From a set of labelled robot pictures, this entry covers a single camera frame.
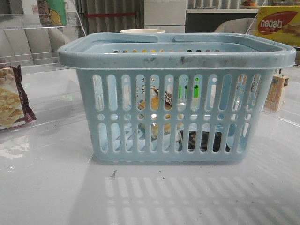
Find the green cartoon snack bag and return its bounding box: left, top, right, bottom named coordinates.
left=36, top=0, right=67, bottom=26

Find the clear acrylic left shelf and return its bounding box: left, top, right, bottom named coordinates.
left=0, top=9, right=94, bottom=134

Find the clear acrylic shelf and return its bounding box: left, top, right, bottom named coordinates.
left=0, top=9, right=94, bottom=134
left=243, top=16, right=300, bottom=127

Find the small beige carton box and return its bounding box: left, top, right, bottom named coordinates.
left=264, top=74, right=289, bottom=111

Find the yellow nabati wafer box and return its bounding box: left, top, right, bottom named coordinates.
left=252, top=5, right=300, bottom=47

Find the packaged bread clear wrapper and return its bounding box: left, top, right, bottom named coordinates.
left=137, top=85, right=173, bottom=140

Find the light blue plastic basket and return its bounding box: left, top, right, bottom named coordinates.
left=58, top=33, right=296, bottom=163

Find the dark shelf unit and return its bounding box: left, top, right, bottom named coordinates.
left=185, top=9, right=258, bottom=33

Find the cracker package brown wrapper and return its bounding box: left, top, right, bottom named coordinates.
left=0, top=66, right=36, bottom=130

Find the white paper cup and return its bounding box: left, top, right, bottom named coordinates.
left=120, top=28, right=165, bottom=36

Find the white drawer cabinet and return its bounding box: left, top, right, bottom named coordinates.
left=144, top=0, right=188, bottom=33

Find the beige armchair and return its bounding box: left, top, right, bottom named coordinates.
left=214, top=18, right=256, bottom=34

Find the clear acrylic right shelf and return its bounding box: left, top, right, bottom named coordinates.
left=243, top=16, right=300, bottom=127

